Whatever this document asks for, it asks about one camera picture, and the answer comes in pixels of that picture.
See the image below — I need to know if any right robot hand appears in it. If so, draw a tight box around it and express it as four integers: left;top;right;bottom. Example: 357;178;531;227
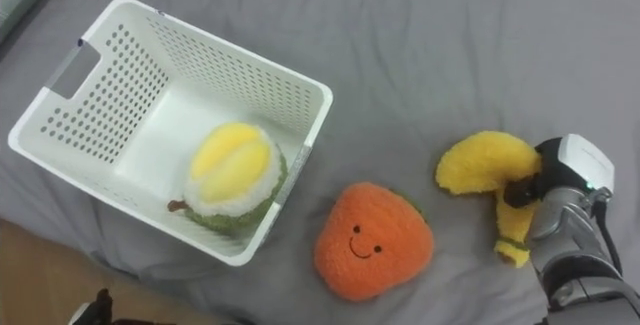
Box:
502;133;616;210

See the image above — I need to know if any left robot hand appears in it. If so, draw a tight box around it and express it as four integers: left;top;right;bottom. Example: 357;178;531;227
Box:
68;288;115;325

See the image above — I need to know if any yellow banana soft toy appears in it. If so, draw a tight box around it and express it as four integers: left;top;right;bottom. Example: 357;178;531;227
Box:
434;130;544;269

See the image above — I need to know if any grey bed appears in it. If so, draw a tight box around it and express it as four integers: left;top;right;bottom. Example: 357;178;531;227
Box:
0;0;640;325

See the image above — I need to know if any durian soft toy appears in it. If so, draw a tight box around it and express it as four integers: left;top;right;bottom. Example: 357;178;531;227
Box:
167;121;289;232

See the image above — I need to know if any white perforated plastic basket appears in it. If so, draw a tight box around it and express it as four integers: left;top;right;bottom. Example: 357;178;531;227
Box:
7;0;335;268

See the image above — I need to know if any orange smiling fruit soft toy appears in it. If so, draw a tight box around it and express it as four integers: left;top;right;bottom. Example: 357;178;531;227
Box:
313;181;436;303

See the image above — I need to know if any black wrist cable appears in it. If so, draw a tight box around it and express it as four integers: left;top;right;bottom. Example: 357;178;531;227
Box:
591;199;624;276

